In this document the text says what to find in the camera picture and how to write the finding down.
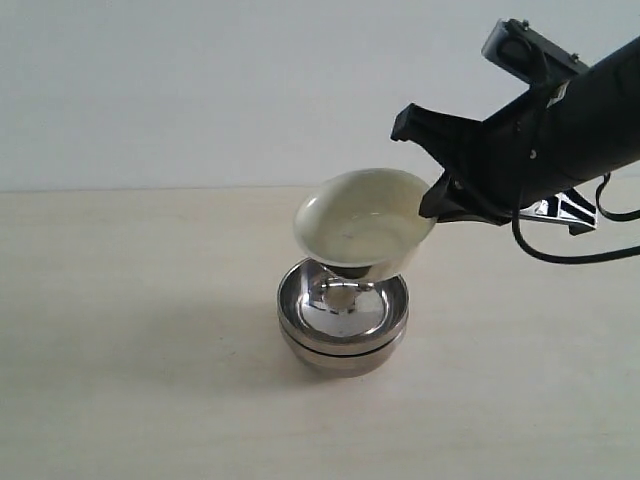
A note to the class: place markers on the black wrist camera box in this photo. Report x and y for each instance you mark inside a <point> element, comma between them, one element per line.
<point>514,46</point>

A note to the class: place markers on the cream ceramic bowl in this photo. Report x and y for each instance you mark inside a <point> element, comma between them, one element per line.
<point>364,224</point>

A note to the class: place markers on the stainless steel bowl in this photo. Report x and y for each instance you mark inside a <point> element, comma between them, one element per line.
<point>343,366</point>
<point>340,317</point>

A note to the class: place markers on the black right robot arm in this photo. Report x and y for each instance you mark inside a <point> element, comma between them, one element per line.
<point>608,93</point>

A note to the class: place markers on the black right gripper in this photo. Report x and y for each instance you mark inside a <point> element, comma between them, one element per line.
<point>523,153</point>

